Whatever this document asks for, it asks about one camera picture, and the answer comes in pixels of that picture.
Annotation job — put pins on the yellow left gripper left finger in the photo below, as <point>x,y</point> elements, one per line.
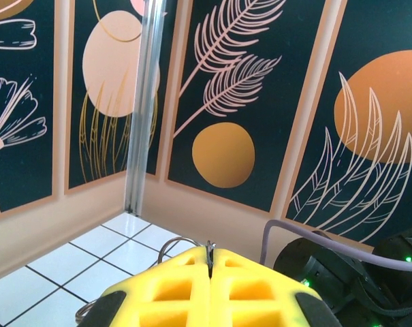
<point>171,293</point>

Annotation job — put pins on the aluminium frame post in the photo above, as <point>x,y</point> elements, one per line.
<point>144,102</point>

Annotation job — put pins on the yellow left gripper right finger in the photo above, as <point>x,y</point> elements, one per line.
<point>253,293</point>

